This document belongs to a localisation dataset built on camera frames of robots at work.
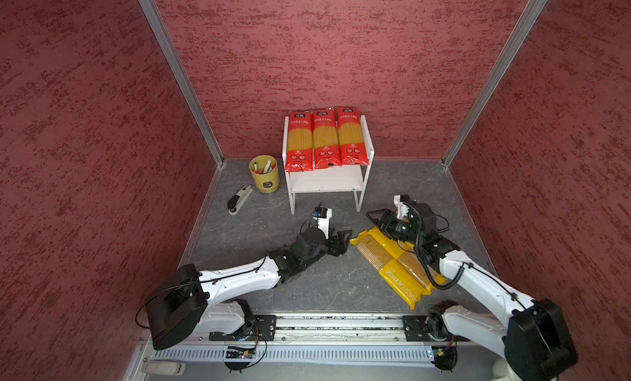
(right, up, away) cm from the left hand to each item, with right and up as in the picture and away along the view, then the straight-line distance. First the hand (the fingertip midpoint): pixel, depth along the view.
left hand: (343, 235), depth 78 cm
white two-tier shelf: (+2, +19, +12) cm, 22 cm away
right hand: (+8, +4, +2) cm, 10 cm away
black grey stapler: (-42, +11, +22) cm, 49 cm away
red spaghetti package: (-6, +32, +1) cm, 33 cm away
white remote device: (-50, -33, -14) cm, 61 cm away
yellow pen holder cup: (-32, +22, +25) cm, 46 cm away
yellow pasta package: (+21, -12, +7) cm, 26 cm away
